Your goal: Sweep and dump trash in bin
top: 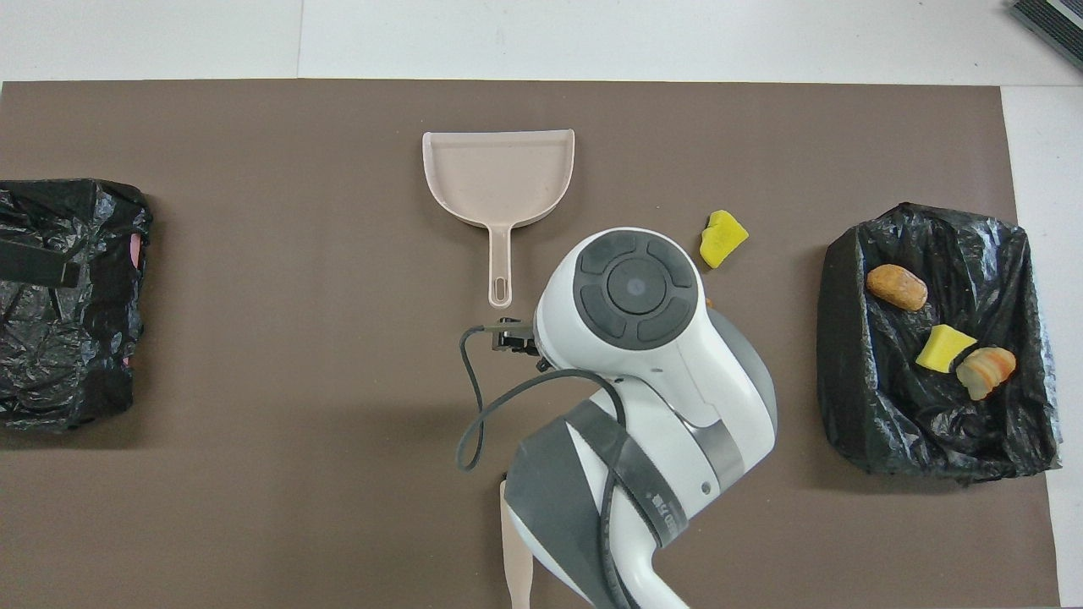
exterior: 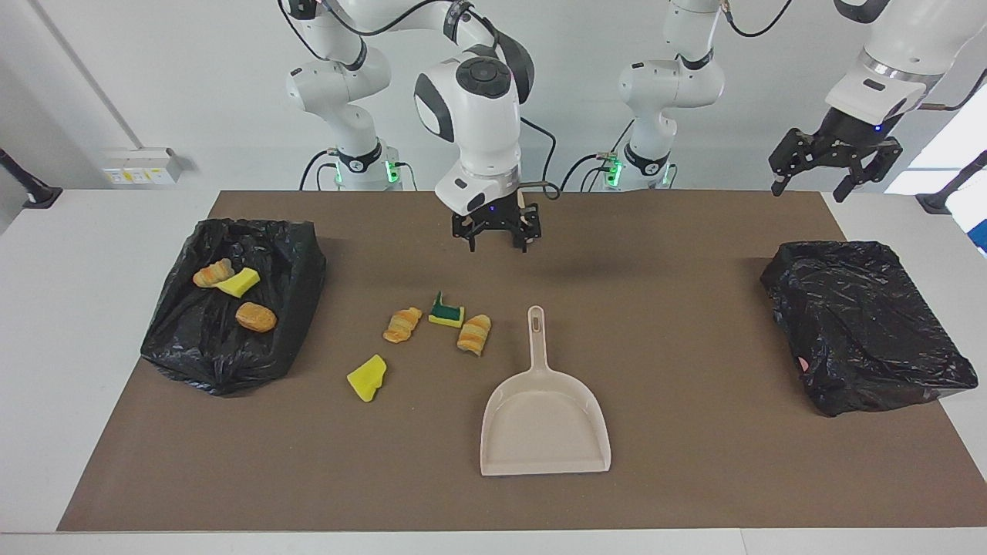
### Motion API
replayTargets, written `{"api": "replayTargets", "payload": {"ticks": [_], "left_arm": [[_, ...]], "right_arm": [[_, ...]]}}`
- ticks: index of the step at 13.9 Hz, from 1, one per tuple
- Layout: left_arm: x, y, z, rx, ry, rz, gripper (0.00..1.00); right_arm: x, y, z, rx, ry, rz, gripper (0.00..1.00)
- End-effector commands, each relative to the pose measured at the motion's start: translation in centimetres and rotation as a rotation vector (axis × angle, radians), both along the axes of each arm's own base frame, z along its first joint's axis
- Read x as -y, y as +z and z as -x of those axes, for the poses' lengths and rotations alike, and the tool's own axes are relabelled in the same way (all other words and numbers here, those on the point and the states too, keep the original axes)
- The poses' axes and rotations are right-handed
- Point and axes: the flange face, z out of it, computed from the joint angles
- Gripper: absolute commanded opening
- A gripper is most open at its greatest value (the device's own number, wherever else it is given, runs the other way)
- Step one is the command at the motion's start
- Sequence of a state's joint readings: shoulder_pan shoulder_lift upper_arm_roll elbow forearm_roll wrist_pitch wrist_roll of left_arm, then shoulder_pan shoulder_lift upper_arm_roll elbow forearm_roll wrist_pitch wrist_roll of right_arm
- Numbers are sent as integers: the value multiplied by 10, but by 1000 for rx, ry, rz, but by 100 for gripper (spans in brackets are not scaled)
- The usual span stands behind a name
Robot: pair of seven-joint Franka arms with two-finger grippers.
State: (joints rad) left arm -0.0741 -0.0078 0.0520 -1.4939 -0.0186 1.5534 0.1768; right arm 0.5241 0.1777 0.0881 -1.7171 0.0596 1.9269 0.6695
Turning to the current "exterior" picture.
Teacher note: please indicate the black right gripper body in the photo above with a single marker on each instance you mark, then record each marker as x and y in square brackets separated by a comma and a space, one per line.
[497, 212]

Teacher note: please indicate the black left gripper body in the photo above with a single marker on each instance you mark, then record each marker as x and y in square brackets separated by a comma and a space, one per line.
[848, 131]

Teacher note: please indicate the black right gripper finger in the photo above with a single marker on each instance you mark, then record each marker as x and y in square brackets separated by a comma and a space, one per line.
[524, 235]
[468, 231]

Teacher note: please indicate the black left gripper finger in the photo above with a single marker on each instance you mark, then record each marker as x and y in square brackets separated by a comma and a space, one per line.
[790, 158]
[871, 166]

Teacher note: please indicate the green and yellow sponge piece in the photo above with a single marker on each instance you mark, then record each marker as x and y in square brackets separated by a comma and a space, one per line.
[447, 314]

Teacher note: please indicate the striped croissant piece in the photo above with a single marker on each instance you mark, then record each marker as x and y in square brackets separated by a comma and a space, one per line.
[212, 274]
[402, 325]
[474, 334]

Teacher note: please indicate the beige plastic dustpan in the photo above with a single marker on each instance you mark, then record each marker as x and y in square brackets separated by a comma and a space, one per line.
[544, 424]

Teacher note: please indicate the brown bread roll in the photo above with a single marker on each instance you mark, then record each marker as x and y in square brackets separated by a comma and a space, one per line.
[256, 317]

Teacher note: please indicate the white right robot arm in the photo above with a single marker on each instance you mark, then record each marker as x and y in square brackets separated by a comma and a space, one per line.
[478, 116]

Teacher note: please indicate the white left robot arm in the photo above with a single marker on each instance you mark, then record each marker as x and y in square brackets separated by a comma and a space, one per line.
[671, 85]

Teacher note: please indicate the black bag lined pink bin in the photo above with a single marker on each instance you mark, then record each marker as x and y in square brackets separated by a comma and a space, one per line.
[864, 324]

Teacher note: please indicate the blue object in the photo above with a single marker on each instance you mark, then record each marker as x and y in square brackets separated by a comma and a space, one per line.
[981, 235]

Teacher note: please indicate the brown table mat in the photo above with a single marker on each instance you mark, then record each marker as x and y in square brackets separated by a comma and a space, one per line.
[694, 347]

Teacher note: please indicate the white wall socket box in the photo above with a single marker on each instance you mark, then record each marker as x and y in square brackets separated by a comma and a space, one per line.
[143, 166]

